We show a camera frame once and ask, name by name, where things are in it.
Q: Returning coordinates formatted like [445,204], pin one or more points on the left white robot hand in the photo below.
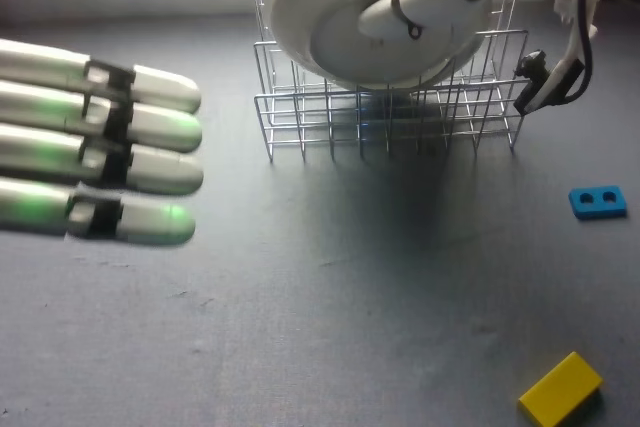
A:
[100,122]

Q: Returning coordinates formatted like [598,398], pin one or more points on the white plate with black rim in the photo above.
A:
[330,12]

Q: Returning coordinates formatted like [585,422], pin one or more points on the blue block with two holes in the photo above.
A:
[597,209]

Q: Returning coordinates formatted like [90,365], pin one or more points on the yellow rectangular block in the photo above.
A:
[560,387]

